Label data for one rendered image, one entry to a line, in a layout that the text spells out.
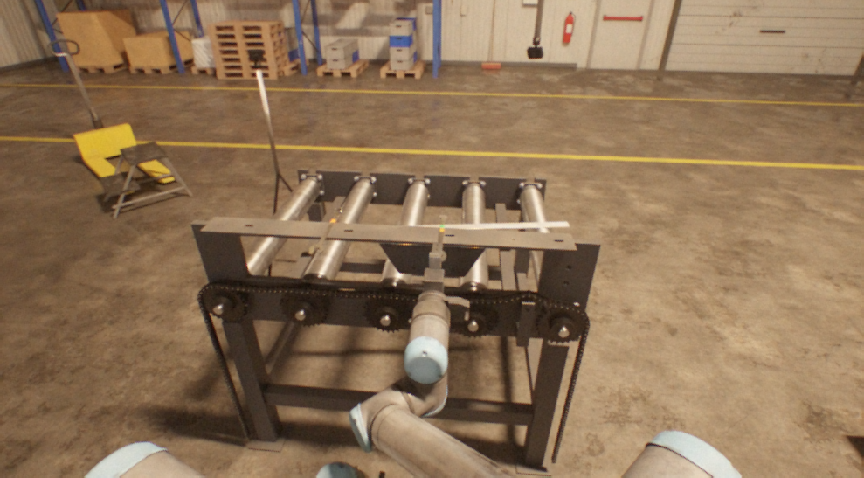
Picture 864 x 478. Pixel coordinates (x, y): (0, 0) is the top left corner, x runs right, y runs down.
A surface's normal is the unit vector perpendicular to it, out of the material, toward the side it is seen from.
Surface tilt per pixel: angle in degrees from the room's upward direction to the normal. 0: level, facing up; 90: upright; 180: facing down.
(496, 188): 90
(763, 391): 0
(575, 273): 90
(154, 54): 90
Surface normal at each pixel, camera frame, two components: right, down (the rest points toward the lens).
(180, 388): 0.00, -0.88
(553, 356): -0.09, 0.48
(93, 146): 0.75, 0.32
